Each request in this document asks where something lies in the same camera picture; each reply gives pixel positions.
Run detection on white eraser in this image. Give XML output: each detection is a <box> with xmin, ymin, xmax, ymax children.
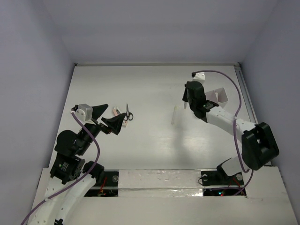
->
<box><xmin>122</xmin><ymin>120</ymin><xmax>128</xmax><ymax>128</ymax></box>

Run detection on black handled scissors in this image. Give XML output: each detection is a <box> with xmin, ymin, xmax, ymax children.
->
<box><xmin>124</xmin><ymin>104</ymin><xmax>134</xmax><ymax>121</ymax></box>

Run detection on pale yellow capped marker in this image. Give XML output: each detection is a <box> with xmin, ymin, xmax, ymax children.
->
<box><xmin>171</xmin><ymin>105</ymin><xmax>178</xmax><ymax>125</ymax></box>

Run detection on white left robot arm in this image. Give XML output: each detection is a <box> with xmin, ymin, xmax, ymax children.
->
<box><xmin>29</xmin><ymin>104</ymin><xmax>124</xmax><ymax>225</ymax></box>

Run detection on white divided pen holder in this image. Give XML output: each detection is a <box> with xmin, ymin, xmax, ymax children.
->
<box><xmin>205</xmin><ymin>88</ymin><xmax>228</xmax><ymax>108</ymax></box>

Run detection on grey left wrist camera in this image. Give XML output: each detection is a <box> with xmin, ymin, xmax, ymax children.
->
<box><xmin>71</xmin><ymin>104</ymin><xmax>93</xmax><ymax>122</ymax></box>

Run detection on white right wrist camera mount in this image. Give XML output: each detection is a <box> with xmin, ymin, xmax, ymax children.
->
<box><xmin>192</xmin><ymin>72</ymin><xmax>205</xmax><ymax>82</ymax></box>

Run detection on aluminium side rail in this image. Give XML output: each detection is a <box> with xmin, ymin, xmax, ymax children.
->
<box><xmin>233</xmin><ymin>65</ymin><xmax>259</xmax><ymax>124</ymax></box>

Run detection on foil covered front rail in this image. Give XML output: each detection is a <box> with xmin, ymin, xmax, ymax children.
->
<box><xmin>118</xmin><ymin>169</ymin><xmax>203</xmax><ymax>197</ymax></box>

